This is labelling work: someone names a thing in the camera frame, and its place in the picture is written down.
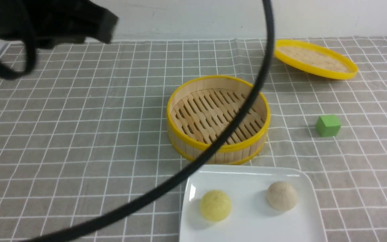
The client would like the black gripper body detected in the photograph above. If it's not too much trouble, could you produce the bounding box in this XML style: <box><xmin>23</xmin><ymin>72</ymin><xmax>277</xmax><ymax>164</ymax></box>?
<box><xmin>0</xmin><ymin>0</ymin><xmax>119</xmax><ymax>49</ymax></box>

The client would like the yellow steamed bun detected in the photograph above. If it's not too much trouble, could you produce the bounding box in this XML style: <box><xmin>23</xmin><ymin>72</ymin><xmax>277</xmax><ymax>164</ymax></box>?
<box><xmin>200</xmin><ymin>190</ymin><xmax>232</xmax><ymax>223</ymax></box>

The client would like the white steamed bun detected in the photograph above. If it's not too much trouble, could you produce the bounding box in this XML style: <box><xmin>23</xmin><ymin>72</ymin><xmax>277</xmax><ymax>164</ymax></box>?
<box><xmin>266</xmin><ymin>181</ymin><xmax>299</xmax><ymax>212</ymax></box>

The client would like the white square plate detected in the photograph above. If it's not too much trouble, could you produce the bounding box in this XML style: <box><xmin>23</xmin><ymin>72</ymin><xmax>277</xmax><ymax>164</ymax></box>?
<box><xmin>179</xmin><ymin>164</ymin><xmax>327</xmax><ymax>242</ymax></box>

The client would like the grey checked tablecloth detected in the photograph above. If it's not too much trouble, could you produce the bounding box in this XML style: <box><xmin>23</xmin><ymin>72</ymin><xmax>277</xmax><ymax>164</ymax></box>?
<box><xmin>0</xmin><ymin>36</ymin><xmax>387</xmax><ymax>242</ymax></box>

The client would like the bamboo steamer basket yellow rim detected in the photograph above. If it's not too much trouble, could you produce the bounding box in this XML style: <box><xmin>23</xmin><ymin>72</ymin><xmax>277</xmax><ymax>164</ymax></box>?
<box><xmin>166</xmin><ymin>75</ymin><xmax>271</xmax><ymax>164</ymax></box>

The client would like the yellow rimmed steamer lid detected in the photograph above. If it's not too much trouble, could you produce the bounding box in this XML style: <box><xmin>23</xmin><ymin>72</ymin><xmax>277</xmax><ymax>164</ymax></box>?
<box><xmin>274</xmin><ymin>39</ymin><xmax>359</xmax><ymax>80</ymax></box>

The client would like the green cube block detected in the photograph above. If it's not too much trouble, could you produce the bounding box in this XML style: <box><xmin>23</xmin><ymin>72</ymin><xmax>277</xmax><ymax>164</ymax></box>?
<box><xmin>315</xmin><ymin>114</ymin><xmax>341</xmax><ymax>137</ymax></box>

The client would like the black cable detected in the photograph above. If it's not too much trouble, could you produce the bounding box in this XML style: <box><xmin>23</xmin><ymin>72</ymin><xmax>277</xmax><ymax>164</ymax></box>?
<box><xmin>0</xmin><ymin>0</ymin><xmax>275</xmax><ymax>242</ymax></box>

